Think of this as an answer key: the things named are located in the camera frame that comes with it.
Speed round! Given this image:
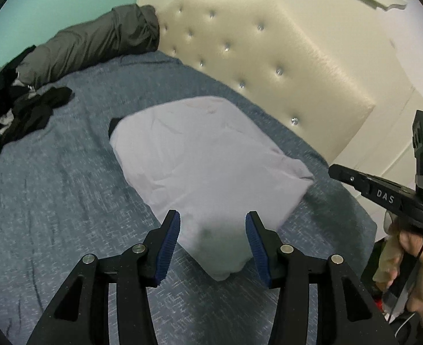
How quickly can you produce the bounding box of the person's right hand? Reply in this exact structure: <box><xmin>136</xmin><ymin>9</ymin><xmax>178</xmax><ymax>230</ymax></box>
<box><xmin>373</xmin><ymin>213</ymin><xmax>423</xmax><ymax>326</ymax></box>

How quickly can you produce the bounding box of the black garment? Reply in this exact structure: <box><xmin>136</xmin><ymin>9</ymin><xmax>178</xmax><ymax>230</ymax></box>
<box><xmin>0</xmin><ymin>46</ymin><xmax>73</xmax><ymax>147</ymax></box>

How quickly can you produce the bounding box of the cream tufted headboard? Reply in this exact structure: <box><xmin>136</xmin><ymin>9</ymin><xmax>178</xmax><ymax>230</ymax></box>
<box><xmin>137</xmin><ymin>0</ymin><xmax>423</xmax><ymax>186</ymax></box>

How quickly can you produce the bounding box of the dark grey rolled duvet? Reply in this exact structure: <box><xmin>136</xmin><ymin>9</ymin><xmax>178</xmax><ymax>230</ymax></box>
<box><xmin>16</xmin><ymin>4</ymin><xmax>160</xmax><ymax>90</ymax></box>

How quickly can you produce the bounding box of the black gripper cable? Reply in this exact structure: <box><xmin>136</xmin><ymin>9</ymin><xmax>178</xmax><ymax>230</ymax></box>
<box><xmin>387</xmin><ymin>236</ymin><xmax>423</xmax><ymax>331</ymax></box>

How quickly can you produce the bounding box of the light grey zip jacket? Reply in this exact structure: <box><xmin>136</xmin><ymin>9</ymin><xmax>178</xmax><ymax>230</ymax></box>
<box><xmin>109</xmin><ymin>96</ymin><xmax>314</xmax><ymax>281</ymax></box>

